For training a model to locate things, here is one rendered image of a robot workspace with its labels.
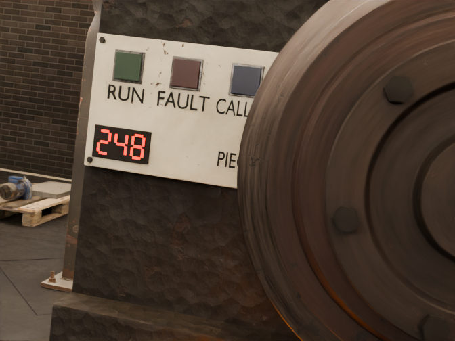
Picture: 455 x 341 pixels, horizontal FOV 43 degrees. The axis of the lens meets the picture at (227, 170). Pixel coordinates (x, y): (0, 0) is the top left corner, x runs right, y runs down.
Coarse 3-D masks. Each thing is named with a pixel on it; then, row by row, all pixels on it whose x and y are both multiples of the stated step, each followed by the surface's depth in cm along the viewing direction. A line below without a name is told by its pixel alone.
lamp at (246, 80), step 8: (240, 72) 74; (248, 72) 74; (256, 72) 74; (232, 80) 75; (240, 80) 74; (248, 80) 74; (256, 80) 74; (232, 88) 75; (240, 88) 74; (248, 88) 74; (256, 88) 74
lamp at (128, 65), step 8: (120, 56) 77; (128, 56) 77; (136, 56) 77; (120, 64) 77; (128, 64) 77; (136, 64) 77; (120, 72) 77; (128, 72) 77; (136, 72) 77; (128, 80) 77; (136, 80) 77
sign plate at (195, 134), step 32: (96, 64) 79; (160, 64) 77; (224, 64) 75; (256, 64) 74; (96, 96) 79; (128, 96) 78; (160, 96) 77; (192, 96) 76; (224, 96) 75; (96, 128) 79; (128, 128) 78; (160, 128) 78; (192, 128) 77; (224, 128) 76; (96, 160) 80; (128, 160) 78; (160, 160) 78; (192, 160) 77; (224, 160) 76
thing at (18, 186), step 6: (12, 180) 491; (18, 180) 492; (24, 180) 506; (0, 186) 484; (6, 186) 482; (12, 186) 485; (18, 186) 491; (24, 186) 502; (30, 186) 510; (0, 192) 487; (6, 192) 483; (12, 192) 482; (18, 192) 490; (24, 192) 502; (30, 192) 494; (6, 198) 483; (12, 198) 488; (24, 198) 505; (30, 198) 513
